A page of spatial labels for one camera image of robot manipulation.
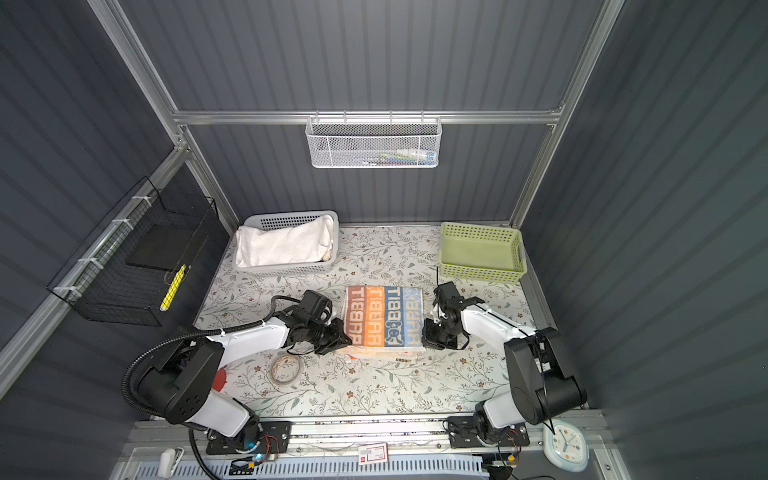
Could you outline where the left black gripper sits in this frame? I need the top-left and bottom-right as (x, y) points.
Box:
(307, 317), (354, 353)

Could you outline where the patterned cloth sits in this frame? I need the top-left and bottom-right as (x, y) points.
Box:
(342, 286), (426, 360)

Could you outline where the white towel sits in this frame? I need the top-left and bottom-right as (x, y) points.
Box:
(234, 215), (335, 268)

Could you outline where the green perforated plastic basket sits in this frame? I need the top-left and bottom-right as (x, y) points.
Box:
(439, 222), (528, 284)

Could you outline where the white plastic laundry basket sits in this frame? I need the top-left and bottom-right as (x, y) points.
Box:
(232, 210), (339, 278)

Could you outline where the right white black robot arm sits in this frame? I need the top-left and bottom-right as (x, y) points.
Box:
(422, 282), (588, 432)

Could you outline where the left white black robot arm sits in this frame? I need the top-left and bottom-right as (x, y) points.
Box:
(121, 290), (352, 438)

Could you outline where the clear tape roll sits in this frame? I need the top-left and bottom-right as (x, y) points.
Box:
(268, 354), (303, 386)

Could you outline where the red pencil cup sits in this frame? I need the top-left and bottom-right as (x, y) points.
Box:
(212, 368), (227, 392)

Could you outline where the red white label card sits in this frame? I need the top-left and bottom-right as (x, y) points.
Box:
(358, 442), (389, 466)

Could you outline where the white round clock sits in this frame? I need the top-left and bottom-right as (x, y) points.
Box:
(542, 419), (590, 473)

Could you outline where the black corrugated cable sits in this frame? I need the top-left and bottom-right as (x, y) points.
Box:
(121, 293), (301, 480)

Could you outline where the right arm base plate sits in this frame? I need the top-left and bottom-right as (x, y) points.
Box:
(442, 416), (530, 449)

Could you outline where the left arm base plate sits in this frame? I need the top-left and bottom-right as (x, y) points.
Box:
(205, 420), (292, 456)

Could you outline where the white wire wall basket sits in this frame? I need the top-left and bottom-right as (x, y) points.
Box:
(305, 118), (443, 169)

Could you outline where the black wire wall basket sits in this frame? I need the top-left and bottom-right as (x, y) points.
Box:
(48, 178), (219, 327)

